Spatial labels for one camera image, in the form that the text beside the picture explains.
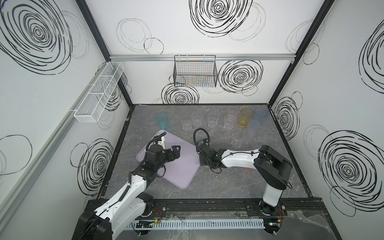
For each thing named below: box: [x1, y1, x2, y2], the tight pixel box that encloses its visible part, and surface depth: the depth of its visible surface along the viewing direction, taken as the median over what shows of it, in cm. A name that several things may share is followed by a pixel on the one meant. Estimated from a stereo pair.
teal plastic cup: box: [156, 112, 169, 130], surface depth 105 cm
